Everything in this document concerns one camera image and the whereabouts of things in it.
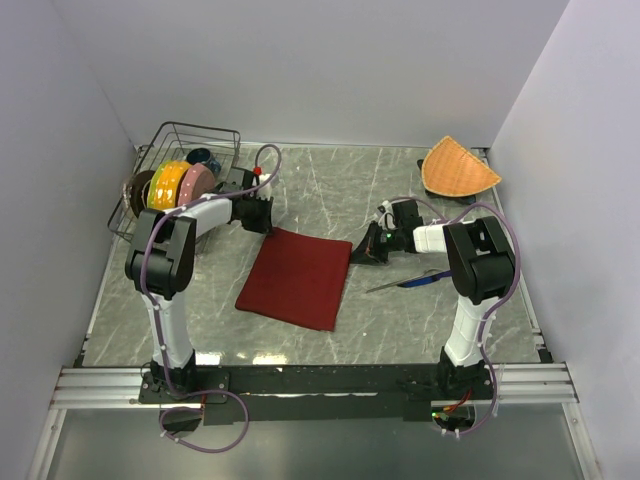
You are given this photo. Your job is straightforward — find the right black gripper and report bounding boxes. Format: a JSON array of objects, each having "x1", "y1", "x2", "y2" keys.
[{"x1": 349, "y1": 221, "x2": 404, "y2": 264}]

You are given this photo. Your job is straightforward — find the blue handled knife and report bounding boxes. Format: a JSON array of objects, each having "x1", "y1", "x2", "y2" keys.
[{"x1": 367, "y1": 270, "x2": 452, "y2": 293}]

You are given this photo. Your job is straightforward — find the dark red cloth napkin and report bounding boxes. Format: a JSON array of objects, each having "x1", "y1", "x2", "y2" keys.
[{"x1": 235, "y1": 228, "x2": 352, "y2": 332}]

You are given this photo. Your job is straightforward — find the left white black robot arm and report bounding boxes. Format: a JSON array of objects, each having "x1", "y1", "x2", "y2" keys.
[{"x1": 125, "y1": 168, "x2": 276, "y2": 402}]

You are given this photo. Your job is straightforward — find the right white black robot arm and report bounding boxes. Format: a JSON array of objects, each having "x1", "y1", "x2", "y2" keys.
[{"x1": 350, "y1": 197, "x2": 520, "y2": 399}]

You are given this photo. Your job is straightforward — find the pink dotted plate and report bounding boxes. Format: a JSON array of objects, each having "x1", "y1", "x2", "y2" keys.
[{"x1": 177, "y1": 163, "x2": 216, "y2": 206}]

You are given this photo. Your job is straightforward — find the dark teal mug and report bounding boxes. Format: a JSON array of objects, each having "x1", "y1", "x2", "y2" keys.
[{"x1": 186, "y1": 148, "x2": 222, "y2": 176}]

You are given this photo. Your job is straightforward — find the yellow green plate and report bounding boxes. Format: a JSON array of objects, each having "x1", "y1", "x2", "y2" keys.
[{"x1": 147, "y1": 160, "x2": 191, "y2": 210}]

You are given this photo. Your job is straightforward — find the orange woven fan basket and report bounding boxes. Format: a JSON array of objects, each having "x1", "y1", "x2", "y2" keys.
[{"x1": 420, "y1": 136, "x2": 502, "y2": 198}]

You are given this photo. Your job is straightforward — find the dark brown plate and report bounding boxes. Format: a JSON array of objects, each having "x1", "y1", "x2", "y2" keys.
[{"x1": 121, "y1": 170, "x2": 155, "y2": 219}]

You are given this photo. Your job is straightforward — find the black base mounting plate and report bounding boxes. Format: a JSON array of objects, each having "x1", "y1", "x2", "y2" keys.
[{"x1": 139, "y1": 363, "x2": 494, "y2": 426}]

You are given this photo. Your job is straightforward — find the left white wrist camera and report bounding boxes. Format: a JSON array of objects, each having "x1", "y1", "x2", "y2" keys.
[{"x1": 253, "y1": 166, "x2": 277, "y2": 200}]

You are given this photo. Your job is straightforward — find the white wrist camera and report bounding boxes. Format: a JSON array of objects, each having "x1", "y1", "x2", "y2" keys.
[
  {"x1": 377, "y1": 200, "x2": 397, "y2": 231},
  {"x1": 253, "y1": 166, "x2": 277, "y2": 200}
]

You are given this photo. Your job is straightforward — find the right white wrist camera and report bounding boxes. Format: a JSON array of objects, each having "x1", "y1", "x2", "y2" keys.
[{"x1": 377, "y1": 200, "x2": 397, "y2": 231}]

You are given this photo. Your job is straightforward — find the black wire dish rack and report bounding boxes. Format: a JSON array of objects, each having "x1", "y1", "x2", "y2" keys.
[{"x1": 107, "y1": 121, "x2": 241, "y2": 249}]

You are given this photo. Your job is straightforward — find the aluminium extrusion rail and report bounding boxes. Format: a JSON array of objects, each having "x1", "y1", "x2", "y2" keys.
[{"x1": 50, "y1": 363, "x2": 579, "y2": 409}]

